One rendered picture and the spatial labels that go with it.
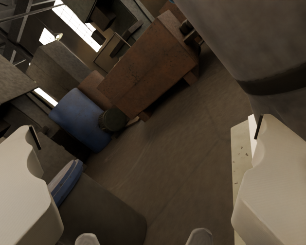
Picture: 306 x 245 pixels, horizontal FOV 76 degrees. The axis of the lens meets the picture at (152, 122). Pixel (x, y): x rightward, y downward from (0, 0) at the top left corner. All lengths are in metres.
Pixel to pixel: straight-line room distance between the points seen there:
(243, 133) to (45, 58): 4.38
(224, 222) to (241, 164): 0.40
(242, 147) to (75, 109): 2.67
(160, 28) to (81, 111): 1.65
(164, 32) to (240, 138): 1.46
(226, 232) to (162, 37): 1.47
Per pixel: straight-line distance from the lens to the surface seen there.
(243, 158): 0.35
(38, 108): 3.73
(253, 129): 0.29
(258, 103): 0.17
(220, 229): 0.71
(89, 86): 3.23
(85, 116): 2.90
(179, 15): 3.29
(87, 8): 4.82
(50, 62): 4.55
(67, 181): 0.79
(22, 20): 10.93
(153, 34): 1.78
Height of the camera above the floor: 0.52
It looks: 16 degrees down
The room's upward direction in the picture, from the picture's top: 47 degrees counter-clockwise
